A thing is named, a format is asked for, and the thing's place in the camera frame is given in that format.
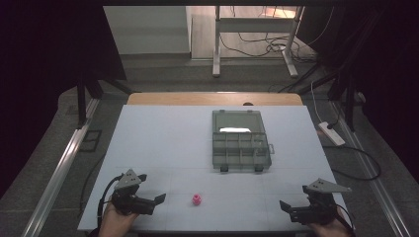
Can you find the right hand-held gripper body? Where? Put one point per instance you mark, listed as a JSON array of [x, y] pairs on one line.
[[316, 210]]

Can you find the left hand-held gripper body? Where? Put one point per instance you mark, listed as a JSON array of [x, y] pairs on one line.
[[131, 199]]

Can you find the small pink nozzle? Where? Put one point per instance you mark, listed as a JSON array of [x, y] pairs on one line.
[[196, 199]]

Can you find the grey transparent compartment box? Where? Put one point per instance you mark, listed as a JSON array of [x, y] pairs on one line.
[[240, 151]]

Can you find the person's right hand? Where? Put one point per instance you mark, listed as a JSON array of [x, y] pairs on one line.
[[331, 228]]

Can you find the person's left hand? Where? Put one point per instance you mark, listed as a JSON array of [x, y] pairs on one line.
[[115, 222]]

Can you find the white power strip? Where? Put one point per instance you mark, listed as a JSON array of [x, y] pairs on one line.
[[331, 133]]

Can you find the black metal stand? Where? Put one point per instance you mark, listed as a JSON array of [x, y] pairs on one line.
[[81, 105], [350, 105]]

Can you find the wooden table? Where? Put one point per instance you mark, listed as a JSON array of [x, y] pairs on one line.
[[197, 98]]

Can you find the black curtain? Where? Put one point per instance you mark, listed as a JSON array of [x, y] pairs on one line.
[[388, 82], [42, 82]]

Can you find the aluminium rail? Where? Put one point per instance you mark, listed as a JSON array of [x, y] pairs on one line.
[[372, 174], [59, 177]]

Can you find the black rectangular floor frame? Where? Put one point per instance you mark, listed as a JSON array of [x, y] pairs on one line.
[[90, 131]]

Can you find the white metal stand frame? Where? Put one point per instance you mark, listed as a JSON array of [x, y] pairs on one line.
[[216, 49]]

